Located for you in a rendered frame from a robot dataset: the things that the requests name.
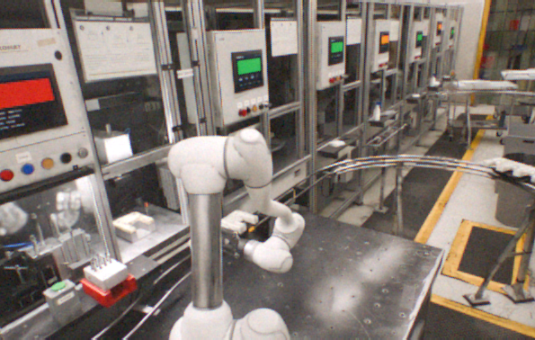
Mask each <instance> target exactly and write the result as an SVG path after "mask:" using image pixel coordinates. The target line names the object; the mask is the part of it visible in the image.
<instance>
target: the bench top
mask: <svg viewBox="0 0 535 340"><path fill-rule="evenodd" d="M288 208H289V209H290V211H291V213H298V214H299V215H301V216H302V217H303V220H304V221H305V228H304V231H303V234H302V235H301V237H300V239H299V241H297V242H296V244H295V245H294V246H293V247H292V248H291V249H290V251H289V253H290V254H291V256H292V266H291V268H290V269H289V270H288V271H287V272H286V273H274V272H270V271H267V270H265V269H263V268H262V267H260V266H259V265H258V264H254V263H253V262H249V260H247V259H245V258H244V257H243V256H242V255H240V256H239V257H238V258H235V257H234V256H233V255H230V254H225V255H223V256H222V272H223V300H224V301H225V302H226V303H227V304H228V306H229V307H230V311H231V314H232V316H233V319H237V320H239V319H241V318H244V317H245V316H246V315H247V314H248V313H250V312H252V311H254V310H257V309H270V310H273V311H275V312H276V313H278V314H279V315H280V317H281V318H282V320H283V321H284V323H285V325H286V327H287V329H288V332H289V335H290V340H407V339H408V337H409V334H410V332H411V330H412V327H413V325H414V323H415V320H416V318H417V315H418V313H419V311H420V308H421V307H422V306H423V304H424V301H425V299H426V295H427V293H428V291H429V289H430V287H431V285H432V281H433V279H434V276H435V274H436V273H437V270H438V268H439V266H440V263H441V260H442V257H443V255H444V252H445V249H443V248H439V247H437V246H430V245H426V244H424V243H419V242H415V241H412V240H409V239H405V238H401V237H396V236H392V235H389V234H386V233H381V232H378V231H375V230H371V229H367V228H361V227H358V226H354V225H352V224H348V223H344V222H341V221H337V220H333V219H328V218H327V217H324V216H320V215H317V214H314V213H310V212H306V211H303V210H296V209H293V208H290V207H288ZM338 225H340V226H338ZM339 246H342V247H341V248H340V247H339ZM385 248H387V249H388V250H386V249H385ZM320 267H324V269H320ZM191 271H192V268H191V267H190V268H189V269H188V270H186V271H185V272H183V273H181V274H180V275H179V276H177V277H176V278H174V279H173V280H171V281H170V282H168V283H167V284H165V285H164V286H162V287H161V288H160V289H158V290H157V291H155V292H154V293H152V294H151V295H149V296H148V298H146V299H145V300H143V301H142V302H140V303H139V305H142V306H146V307H150V308H154V307H155V306H156V305H157V303H158V302H159V301H160V300H161V299H162V298H163V297H164V296H165V295H166V293H167V292H169V291H170V290H171V289H172V288H173V287H174V286H175V284H176V283H178V282H179V281H180V280H181V279H182V278H183V277H184V276H185V275H187V274H188V273H189V272H191ZM191 303H192V276H189V277H188V278H187V279H186V280H185V281H184V282H182V283H181V284H180V285H179V286H178V287H177V288H176V289H175V290H174V291H173V293H172V294H171V295H170V296H169V297H167V299H166V300H165V301H164V302H163V303H162V305H161V306H160V307H159V308H158V309H160V311H159V312H158V313H157V314H156V316H153V315H152V316H151V317H150V318H149V319H148V320H147V321H146V322H145V323H144V324H143V325H142V326H141V328H140V329H139V330H138V331H137V332H136V333H135V334H133V336H131V337H130V338H129V339H128V340H169V335H171V332H172V330H173V328H174V325H175V323H176V322H177V321H178V320H179V319H180V318H182V317H184V312H185V310H186V309H187V308H188V306H189V305H190V304H191ZM146 316H147V314H146V313H143V312H139V311H136V310H130V311H129V312H128V313H127V314H126V315H125V316H124V317H123V318H121V319H120V320H119V321H118V322H117V323H116V324H115V325H114V326H113V327H111V328H110V329H109V330H108V331H107V333H106V334H104V335H103V336H102V337H100V338H98V339H97V340H122V339H123V338H124V337H125V336H127V335H128V334H129V332H130V331H131V330H133V329H134V328H135V327H136V326H137V325H138V324H139V323H140V322H141V321H142V320H143V319H144V318H145V317H146Z"/></svg>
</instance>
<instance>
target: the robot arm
mask: <svg viewBox="0 0 535 340"><path fill-rule="evenodd" d="M168 162H169V166H170V169H171V171H172V173H173V174H174V176H175V177H177V178H179V179H182V181H183V185H184V188H185V190H186V192H187V193H189V194H190V196H189V197H190V232H191V255H192V303H191V304H190V305H189V306H188V308H187V309H186V310H185V312H184V317H182V318H180V319H179V320H178V321H177V322H176V323H175V325H174V328H173V330H172V332H171V335H169V340H290V335H289V332H288V329H287V327H286V325H285V323H284V321H283V320H282V318H281V317H280V315H279V314H278V313H276V312H275V311H273V310H270V309H257V310H254V311H252V312H250V313H248V314H247V315H246V316H245V317H244V318H241V319H239V320H237V319H233V316H232V314H231V311H230V307H229V306H228V304H227V303H226V302H225V301H224V300H223V272H222V251H223V252H225V253H227V254H230V255H233V256H234V257H235V258H238V257H239V256H240V255H242V256H243V257H244V258H245V259H247V260H249V262H253V263H254V264H258V265H259V266H260V267H262V268H263V269H265V270H267V271H270V272H274V273H286V272H287V271H288V270H289V269H290V268H291V266H292V256H291V254H290V253H289V251H290V249H291V248H292V247H293V246H294V245H295V244H296V242H297V241H299V239H300V237H301V235H302V234H303V231H304V228H305V221H304V220H303V217H302V216H301V215H299V214H298V213H291V211H290V209H289V208H288V207H287V206H285V205H283V204H281V203H278V202H276V201H273V200H271V188H272V157H271V152H270V149H269V147H268V145H267V143H266V141H265V139H264V137H263V135H262V134H261V133H260V132H258V131H257V130H255V129H244V130H242V131H240V132H238V133H237V134H236V135H235V136H234V137H233V138H224V137H198V138H193V139H186V140H184V141H181V142H179V143H178V144H176V145H175V146H173V147H172V149H171V150H170V153H169V158H168ZM227 179H237V180H242V181H243V184H244V186H245V188H246V190H247V192H248V194H249V196H251V199H252V201H253V203H254V206H255V207H256V209H258V210H259V211H260V212H261V213H263V214H266V215H271V216H275V217H278V218H277V220H276V222H275V227H274V230H273V234H272V236H271V238H270V239H269V240H267V241H266V242H264V243H261V242H258V241H255V240H247V239H242V238H241V237H239V236H238V231H233V230H230V229H228V228H222V224H221V192H223V190H224V188H225V184H226V181H227ZM222 237H224V238H226V239H227V240H229V242H230V243H232V244H224V241H222Z"/></svg>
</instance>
